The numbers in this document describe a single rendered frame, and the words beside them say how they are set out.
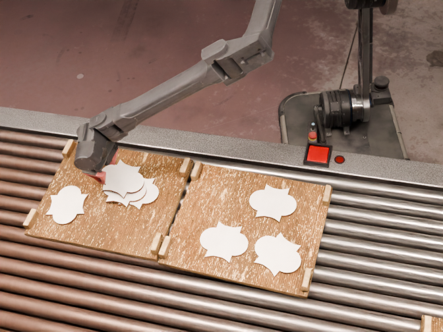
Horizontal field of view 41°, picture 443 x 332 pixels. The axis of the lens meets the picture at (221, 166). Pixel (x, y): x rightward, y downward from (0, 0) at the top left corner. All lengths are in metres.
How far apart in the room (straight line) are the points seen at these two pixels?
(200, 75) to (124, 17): 2.51
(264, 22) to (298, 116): 1.42
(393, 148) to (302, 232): 1.18
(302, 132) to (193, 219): 1.20
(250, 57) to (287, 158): 0.47
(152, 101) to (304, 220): 0.53
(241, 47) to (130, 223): 0.62
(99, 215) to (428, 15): 2.59
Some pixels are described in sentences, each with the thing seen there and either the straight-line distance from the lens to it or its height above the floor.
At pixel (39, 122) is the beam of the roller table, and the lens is 2.11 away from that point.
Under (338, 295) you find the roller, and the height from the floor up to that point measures 0.92.
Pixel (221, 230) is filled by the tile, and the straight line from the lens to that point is 1.65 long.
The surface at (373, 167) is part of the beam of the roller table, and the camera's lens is 1.81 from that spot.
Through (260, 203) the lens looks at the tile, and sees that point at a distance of 1.69.
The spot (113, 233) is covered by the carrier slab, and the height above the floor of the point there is 0.94.
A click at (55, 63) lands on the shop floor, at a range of 3.77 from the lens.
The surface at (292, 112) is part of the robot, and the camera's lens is 2.86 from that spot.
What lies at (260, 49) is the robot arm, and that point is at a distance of 1.42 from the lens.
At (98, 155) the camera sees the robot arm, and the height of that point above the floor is 1.17.
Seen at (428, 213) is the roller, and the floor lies 0.91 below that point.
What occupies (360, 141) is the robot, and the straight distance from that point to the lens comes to 2.72.
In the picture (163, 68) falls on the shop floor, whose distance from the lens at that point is 3.52.
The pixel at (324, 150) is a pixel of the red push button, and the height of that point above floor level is 0.93.
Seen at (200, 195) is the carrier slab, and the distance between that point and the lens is 1.73.
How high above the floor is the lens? 2.35
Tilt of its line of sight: 52 degrees down
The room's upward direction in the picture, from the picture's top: 10 degrees counter-clockwise
